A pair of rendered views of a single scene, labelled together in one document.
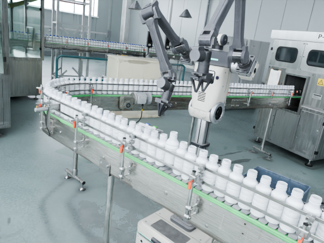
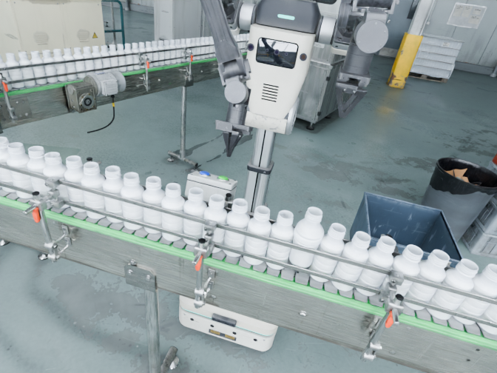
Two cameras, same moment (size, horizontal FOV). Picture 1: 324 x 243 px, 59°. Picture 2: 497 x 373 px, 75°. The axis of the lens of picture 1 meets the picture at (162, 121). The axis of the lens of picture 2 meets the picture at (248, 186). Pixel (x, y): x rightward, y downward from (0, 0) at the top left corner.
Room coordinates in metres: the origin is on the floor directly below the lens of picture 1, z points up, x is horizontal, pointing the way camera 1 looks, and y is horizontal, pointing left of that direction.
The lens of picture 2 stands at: (0.87, 0.38, 1.63)
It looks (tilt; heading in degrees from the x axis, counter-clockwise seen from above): 33 degrees down; 330
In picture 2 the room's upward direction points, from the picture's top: 9 degrees clockwise
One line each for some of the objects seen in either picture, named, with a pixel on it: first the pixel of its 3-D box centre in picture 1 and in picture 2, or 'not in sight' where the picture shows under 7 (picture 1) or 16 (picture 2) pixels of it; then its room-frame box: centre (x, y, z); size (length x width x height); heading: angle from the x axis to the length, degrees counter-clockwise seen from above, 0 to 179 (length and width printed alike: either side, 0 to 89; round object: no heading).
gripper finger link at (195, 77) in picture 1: (198, 83); (347, 96); (1.42, -0.16, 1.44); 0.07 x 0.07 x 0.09; 50
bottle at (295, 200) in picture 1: (292, 209); not in sight; (0.93, -0.52, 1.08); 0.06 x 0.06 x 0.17
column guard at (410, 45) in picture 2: not in sight; (404, 61); (6.15, -6.14, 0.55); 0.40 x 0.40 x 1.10; 50
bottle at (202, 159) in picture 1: (200, 167); (376, 266); (1.21, -0.21, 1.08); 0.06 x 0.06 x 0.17
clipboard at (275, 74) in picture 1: (273, 77); not in sight; (4.95, -1.80, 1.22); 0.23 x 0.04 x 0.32; 32
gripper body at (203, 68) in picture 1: (203, 68); (357, 62); (1.43, -0.17, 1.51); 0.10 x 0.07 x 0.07; 140
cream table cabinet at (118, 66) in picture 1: (135, 87); (53, 46); (5.89, 0.65, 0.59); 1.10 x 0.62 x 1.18; 122
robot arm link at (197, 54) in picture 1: (202, 48); (374, 15); (1.40, -0.15, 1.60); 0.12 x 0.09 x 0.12; 143
